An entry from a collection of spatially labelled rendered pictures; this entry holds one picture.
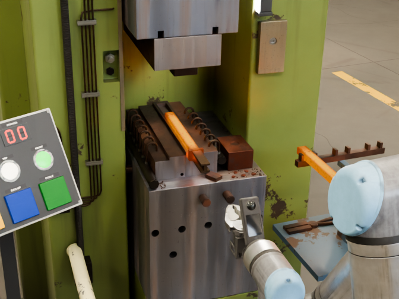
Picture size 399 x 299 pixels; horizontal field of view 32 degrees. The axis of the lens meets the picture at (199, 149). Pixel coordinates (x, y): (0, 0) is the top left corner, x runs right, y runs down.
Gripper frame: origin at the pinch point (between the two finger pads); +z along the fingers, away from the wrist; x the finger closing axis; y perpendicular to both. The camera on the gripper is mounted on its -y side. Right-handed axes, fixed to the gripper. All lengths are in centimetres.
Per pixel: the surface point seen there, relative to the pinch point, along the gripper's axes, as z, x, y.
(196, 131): 48.6, 5.5, 0.8
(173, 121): 55, -1, -1
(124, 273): 48, -20, 52
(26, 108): 92, -46, 4
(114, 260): 48, -24, 46
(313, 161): 19.3, 33.1, 0.7
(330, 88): 305, 198, 100
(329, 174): 10.1, 33.8, 0.7
